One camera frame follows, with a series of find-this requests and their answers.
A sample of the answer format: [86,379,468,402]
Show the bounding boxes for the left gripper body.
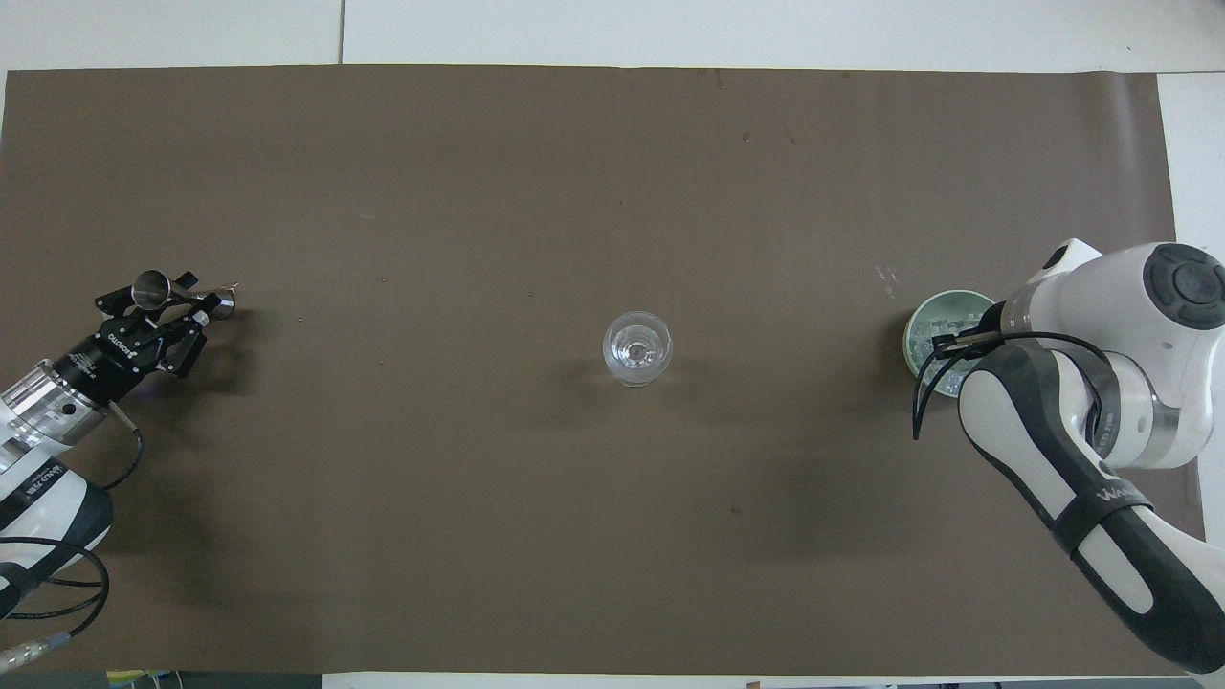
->
[50,316,169,412]

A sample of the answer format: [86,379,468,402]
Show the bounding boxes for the steel double jigger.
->
[131,269,239,322]

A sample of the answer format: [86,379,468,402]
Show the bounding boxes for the clear wine glass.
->
[601,309,675,389]

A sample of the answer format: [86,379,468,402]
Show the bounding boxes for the ice cubes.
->
[912,308,987,395]

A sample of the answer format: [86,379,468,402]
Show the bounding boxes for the pale green bowl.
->
[902,288,999,401]

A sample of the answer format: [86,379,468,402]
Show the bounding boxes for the black cable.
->
[911,329,1117,442]
[0,535,112,623]
[101,400,145,492]

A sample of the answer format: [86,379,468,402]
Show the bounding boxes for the grey cable with metal plug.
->
[0,624,89,673]

